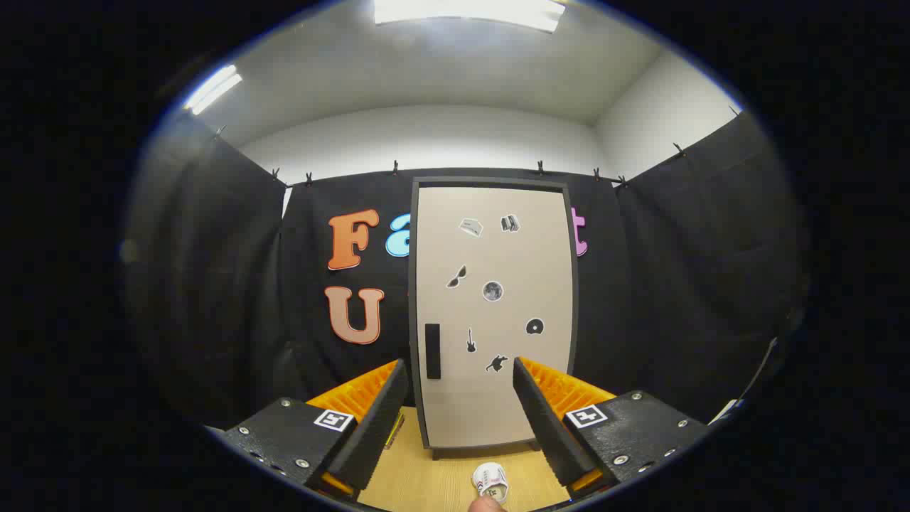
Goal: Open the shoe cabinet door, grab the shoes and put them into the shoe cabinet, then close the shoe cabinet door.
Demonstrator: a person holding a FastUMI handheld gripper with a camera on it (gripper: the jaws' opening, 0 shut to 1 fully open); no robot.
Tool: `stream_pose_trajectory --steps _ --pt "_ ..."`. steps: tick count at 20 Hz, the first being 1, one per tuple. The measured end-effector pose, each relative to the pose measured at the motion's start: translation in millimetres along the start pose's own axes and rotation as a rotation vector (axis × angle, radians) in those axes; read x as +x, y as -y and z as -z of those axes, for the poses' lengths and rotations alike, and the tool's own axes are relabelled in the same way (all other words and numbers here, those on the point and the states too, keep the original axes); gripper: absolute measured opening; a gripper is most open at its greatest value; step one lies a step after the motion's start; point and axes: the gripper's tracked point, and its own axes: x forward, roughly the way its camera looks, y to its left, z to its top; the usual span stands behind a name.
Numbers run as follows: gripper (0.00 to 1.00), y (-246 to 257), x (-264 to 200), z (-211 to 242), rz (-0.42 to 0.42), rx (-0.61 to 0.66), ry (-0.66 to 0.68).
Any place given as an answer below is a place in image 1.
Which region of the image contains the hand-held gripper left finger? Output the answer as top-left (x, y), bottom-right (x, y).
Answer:
top-left (213, 358), bottom-right (412, 502)

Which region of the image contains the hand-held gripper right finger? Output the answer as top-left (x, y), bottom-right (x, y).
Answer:
top-left (512, 356), bottom-right (712, 498)

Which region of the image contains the small white shoe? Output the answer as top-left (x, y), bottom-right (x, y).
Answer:
top-left (473, 462), bottom-right (509, 504)

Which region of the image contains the beige shoe cabinet door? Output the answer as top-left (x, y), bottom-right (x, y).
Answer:
top-left (416, 186), bottom-right (574, 450)

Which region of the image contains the dark grey shoe cabinet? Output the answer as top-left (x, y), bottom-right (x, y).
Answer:
top-left (409, 176), bottom-right (578, 459)

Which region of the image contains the black backdrop cloth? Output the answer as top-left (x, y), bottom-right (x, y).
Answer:
top-left (124, 107), bottom-right (811, 442)

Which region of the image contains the row of black clips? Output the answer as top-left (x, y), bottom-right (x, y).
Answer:
top-left (213, 105), bottom-right (744, 189)

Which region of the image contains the ceiling light panel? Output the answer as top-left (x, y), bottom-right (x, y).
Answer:
top-left (183, 65), bottom-right (242, 116)
top-left (373, 0), bottom-right (566, 33)

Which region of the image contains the grey white-tipped cable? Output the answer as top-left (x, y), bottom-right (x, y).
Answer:
top-left (711, 338), bottom-right (779, 427)

